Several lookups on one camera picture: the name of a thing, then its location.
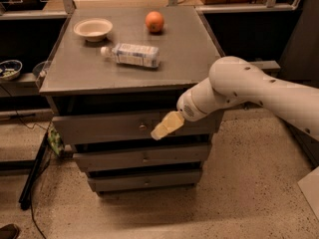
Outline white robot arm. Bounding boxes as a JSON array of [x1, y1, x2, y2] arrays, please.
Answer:
[[151, 56, 319, 140]]

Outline orange fruit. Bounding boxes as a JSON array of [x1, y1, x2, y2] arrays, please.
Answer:
[[145, 11, 164, 33]]

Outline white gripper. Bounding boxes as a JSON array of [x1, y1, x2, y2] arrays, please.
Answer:
[[151, 86, 214, 140]]

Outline dark shoe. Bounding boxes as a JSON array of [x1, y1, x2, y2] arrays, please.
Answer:
[[0, 224, 20, 239]]

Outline clear plastic water bottle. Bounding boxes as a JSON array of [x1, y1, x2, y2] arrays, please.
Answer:
[[101, 43, 160, 69]]

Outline light floor panel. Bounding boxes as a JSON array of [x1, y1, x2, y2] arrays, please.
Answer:
[[298, 166, 319, 220]]

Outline grey drawer cabinet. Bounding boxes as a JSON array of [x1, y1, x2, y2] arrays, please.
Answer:
[[38, 5, 235, 197]]

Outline grey bottom drawer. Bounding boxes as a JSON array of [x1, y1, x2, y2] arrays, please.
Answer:
[[88, 169, 202, 192]]

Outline black floor bar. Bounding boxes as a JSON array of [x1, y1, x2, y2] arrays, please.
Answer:
[[19, 133, 48, 210]]

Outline grey drawer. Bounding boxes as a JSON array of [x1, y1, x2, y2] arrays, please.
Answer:
[[53, 110, 223, 144], [88, 169, 202, 192], [74, 143, 210, 172]]

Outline beige paper bowl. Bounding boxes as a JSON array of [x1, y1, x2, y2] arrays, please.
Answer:
[[74, 18, 113, 42]]

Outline black floor cable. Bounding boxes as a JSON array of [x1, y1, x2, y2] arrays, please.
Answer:
[[0, 83, 56, 239]]

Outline grey top drawer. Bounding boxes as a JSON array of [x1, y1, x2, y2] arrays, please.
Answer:
[[53, 110, 223, 144]]

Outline grey middle drawer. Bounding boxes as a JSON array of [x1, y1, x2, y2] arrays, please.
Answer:
[[74, 143, 210, 172]]

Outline grey side shelf beam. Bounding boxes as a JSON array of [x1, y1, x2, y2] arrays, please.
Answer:
[[252, 61, 280, 74]]

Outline blue patterned bowl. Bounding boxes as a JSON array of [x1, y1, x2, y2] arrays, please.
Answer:
[[0, 60, 23, 81]]

